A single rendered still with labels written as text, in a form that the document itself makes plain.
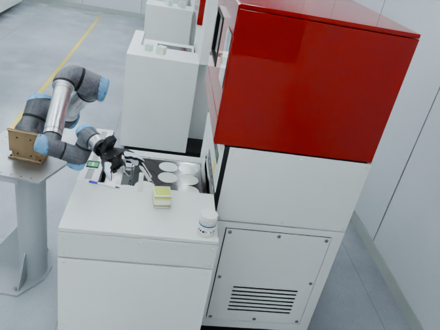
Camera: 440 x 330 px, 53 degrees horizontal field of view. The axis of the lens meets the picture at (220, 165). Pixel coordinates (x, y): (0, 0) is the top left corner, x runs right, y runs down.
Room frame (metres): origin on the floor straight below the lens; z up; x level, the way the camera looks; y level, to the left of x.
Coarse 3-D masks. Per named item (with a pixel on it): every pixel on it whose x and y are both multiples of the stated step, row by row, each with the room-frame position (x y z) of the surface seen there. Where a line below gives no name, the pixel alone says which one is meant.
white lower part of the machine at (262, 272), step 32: (224, 224) 1.75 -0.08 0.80; (256, 224) 1.78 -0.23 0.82; (224, 256) 1.75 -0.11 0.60; (256, 256) 1.78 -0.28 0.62; (288, 256) 1.81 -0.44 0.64; (320, 256) 1.84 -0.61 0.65; (224, 288) 1.76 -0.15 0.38; (256, 288) 1.80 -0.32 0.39; (288, 288) 1.82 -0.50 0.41; (320, 288) 1.85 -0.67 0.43; (224, 320) 1.77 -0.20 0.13; (256, 320) 1.80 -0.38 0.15; (288, 320) 1.83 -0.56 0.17
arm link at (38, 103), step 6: (30, 96) 2.08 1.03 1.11; (36, 96) 2.07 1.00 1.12; (42, 96) 2.08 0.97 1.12; (48, 96) 2.11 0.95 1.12; (30, 102) 2.05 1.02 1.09; (36, 102) 2.05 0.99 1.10; (42, 102) 2.07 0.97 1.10; (48, 102) 2.09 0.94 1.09; (30, 108) 2.02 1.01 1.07; (36, 108) 2.03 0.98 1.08; (42, 108) 2.05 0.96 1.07; (48, 108) 2.07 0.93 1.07; (36, 114) 2.01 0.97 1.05; (42, 114) 2.03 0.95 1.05
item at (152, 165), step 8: (152, 160) 2.05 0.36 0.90; (160, 160) 2.06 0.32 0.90; (136, 168) 1.93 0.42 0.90; (152, 168) 1.97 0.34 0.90; (136, 176) 1.86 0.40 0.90; (144, 176) 1.88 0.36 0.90; (152, 176) 1.89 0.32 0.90; (200, 176) 1.98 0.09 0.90; (160, 184) 1.83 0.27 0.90; (168, 184) 1.85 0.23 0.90; (176, 184) 1.86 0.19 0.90; (184, 184) 1.88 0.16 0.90; (200, 184) 1.91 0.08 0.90; (200, 192) 1.83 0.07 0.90
